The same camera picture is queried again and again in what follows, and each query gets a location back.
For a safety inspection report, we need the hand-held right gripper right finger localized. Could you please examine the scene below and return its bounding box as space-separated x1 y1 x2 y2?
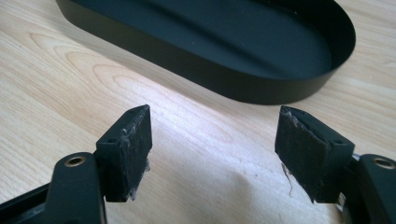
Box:
274 105 356 204

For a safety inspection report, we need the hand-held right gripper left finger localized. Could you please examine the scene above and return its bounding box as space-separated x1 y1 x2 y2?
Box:
94 104 153 203

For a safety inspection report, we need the black oval metal tray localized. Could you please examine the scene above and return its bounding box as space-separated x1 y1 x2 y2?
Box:
55 0 357 105

